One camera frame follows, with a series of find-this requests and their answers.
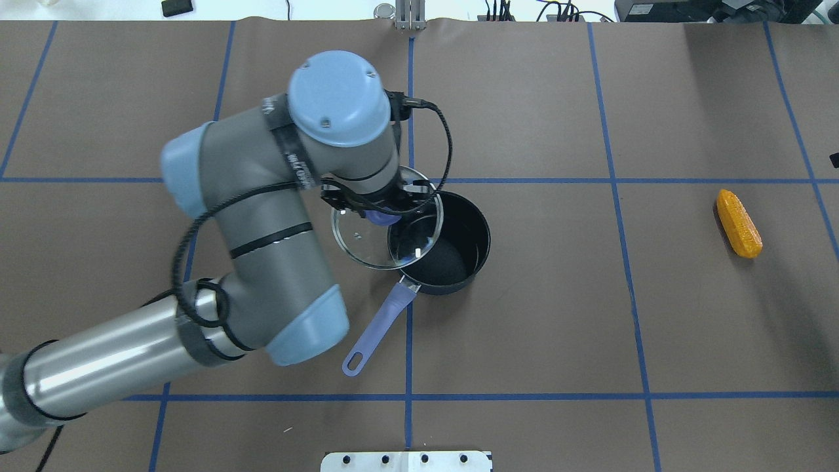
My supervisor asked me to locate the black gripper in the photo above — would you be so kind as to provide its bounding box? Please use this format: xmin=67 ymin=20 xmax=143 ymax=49
xmin=320 ymin=180 xmax=439 ymax=217

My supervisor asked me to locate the glass pot lid blue knob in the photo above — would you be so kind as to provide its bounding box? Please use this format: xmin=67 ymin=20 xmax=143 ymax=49
xmin=321 ymin=165 xmax=444 ymax=271

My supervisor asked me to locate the yellow corn cob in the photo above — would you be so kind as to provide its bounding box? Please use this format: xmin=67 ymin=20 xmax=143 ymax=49
xmin=715 ymin=189 xmax=764 ymax=260

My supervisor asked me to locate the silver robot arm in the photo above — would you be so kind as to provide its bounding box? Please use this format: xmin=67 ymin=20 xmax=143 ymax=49
xmin=2 ymin=50 xmax=442 ymax=454

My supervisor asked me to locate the dark blue saucepan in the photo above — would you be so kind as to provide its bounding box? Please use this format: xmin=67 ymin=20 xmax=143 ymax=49
xmin=341 ymin=191 xmax=491 ymax=377

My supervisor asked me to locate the small black square pad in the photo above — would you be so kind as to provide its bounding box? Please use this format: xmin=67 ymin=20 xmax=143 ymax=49
xmin=160 ymin=0 xmax=194 ymax=18

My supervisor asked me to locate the aluminium frame post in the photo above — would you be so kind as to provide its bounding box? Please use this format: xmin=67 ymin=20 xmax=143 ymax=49
xmin=393 ymin=0 xmax=427 ymax=31

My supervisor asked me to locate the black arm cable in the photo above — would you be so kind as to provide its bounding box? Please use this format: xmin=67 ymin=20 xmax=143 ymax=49
xmin=36 ymin=97 xmax=454 ymax=472

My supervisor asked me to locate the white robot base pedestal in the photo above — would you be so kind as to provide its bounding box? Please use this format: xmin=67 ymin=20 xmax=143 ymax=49
xmin=320 ymin=450 xmax=494 ymax=471

